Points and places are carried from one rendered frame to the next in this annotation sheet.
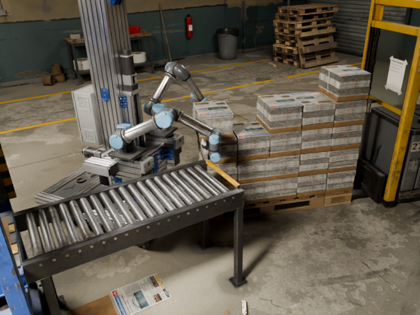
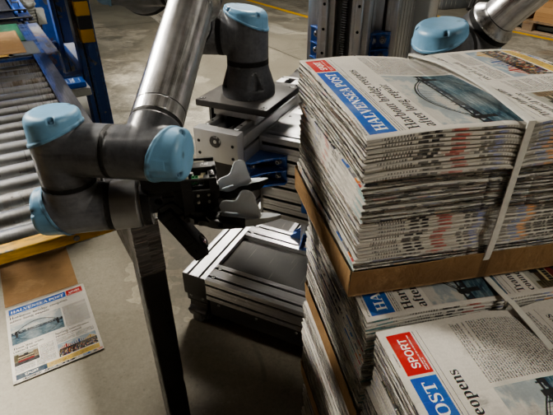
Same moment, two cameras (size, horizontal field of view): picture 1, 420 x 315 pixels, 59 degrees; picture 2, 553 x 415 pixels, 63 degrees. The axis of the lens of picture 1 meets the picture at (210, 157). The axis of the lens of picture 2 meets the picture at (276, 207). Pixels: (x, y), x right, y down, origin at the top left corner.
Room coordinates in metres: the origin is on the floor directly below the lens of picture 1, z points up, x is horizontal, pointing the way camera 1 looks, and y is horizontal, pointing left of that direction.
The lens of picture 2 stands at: (2.75, -0.62, 1.25)
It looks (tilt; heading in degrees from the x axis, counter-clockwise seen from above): 33 degrees down; 88
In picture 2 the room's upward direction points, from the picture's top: straight up
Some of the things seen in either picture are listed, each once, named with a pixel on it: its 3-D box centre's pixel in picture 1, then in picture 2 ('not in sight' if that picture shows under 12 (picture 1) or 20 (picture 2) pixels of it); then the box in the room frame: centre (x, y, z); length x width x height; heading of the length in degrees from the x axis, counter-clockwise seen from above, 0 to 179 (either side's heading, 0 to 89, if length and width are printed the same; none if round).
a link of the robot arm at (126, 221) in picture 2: not in sight; (129, 202); (2.54, -0.02, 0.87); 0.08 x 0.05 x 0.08; 99
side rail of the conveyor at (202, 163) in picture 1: (121, 191); (77, 125); (2.22, 0.62, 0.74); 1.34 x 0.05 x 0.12; 119
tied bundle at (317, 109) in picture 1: (309, 110); not in sight; (3.19, -0.92, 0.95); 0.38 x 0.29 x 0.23; 11
